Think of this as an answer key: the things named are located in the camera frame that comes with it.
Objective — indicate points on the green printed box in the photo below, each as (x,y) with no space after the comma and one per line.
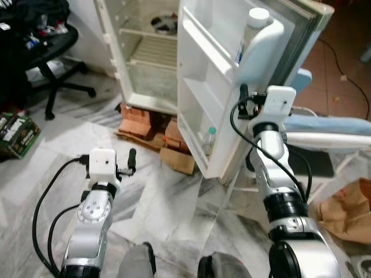
(17,136)

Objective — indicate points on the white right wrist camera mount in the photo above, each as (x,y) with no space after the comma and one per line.
(279,104)

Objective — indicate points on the orange brick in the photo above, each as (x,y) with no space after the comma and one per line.
(178,134)
(135,119)

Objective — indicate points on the grey robot right leg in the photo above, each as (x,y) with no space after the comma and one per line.
(223,267)

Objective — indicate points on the silver fridge door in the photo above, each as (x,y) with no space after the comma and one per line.
(203,98)

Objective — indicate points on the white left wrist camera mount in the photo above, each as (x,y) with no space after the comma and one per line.
(103,165)

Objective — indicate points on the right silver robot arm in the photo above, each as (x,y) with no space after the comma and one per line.
(272,156)

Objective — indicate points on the black office chair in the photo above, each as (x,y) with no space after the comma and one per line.
(58,49)

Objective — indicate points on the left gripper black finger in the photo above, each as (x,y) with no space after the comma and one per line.
(132,159)

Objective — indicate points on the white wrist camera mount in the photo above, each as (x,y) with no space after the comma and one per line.
(279,104)
(103,165)

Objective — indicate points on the white fridge body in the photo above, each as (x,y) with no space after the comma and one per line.
(107,35)

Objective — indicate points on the black clothes pile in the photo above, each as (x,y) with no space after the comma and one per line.
(35,14)

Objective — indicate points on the light blue pillow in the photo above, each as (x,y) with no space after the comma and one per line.
(330,124)

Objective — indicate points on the brown paper bag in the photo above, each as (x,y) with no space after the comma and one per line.
(345,214)

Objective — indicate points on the white plastic jug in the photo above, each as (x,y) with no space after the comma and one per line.
(261,52)

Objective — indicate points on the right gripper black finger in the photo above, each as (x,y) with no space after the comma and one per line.
(244,94)

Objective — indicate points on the grey round floor object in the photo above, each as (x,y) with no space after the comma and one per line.
(360,269)

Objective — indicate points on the small bottle green cap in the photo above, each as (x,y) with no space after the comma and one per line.
(210,143)

